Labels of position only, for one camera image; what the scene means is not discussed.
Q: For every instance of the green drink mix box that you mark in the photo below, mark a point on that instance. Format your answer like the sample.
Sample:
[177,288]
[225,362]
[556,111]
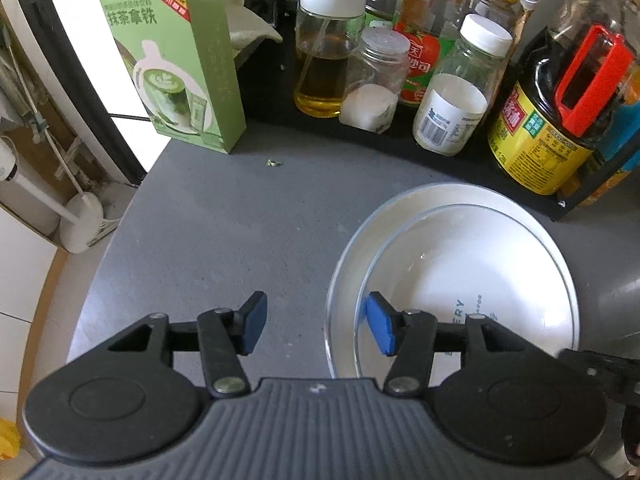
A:
[170,60]

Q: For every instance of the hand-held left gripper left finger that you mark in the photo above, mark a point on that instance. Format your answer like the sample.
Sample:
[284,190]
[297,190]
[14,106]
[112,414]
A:
[252,322]

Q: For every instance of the glass salt jar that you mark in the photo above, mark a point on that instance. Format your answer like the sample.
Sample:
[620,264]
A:
[367,105]

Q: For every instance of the large white printed plate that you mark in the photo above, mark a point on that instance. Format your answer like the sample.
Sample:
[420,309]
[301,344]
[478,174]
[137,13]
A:
[350,285]

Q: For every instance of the yellow-cap clear bottle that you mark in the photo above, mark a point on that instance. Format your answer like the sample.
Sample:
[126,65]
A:
[492,5]

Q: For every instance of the white-cap clear jar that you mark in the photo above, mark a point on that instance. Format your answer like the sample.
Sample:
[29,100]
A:
[450,110]

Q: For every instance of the small white printed plate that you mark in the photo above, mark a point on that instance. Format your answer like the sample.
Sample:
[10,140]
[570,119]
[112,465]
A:
[475,270]

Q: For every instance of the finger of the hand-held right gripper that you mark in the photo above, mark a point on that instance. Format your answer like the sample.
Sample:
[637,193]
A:
[600,370]

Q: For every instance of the oil spray bottle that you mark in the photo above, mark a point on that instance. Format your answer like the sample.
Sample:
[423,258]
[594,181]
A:
[320,80]

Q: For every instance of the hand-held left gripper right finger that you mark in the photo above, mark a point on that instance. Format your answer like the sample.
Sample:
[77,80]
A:
[382,327]

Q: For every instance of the tomato ketchup bottle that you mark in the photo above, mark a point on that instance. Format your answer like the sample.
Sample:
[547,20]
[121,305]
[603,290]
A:
[425,55]

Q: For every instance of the white cloth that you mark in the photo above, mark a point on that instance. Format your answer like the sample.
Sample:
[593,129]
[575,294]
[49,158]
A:
[250,25]

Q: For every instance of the yellow bag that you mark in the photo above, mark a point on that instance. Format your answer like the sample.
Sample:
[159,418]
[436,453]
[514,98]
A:
[7,440]

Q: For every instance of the white floor stand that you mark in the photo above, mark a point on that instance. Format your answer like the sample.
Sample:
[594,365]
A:
[85,225]

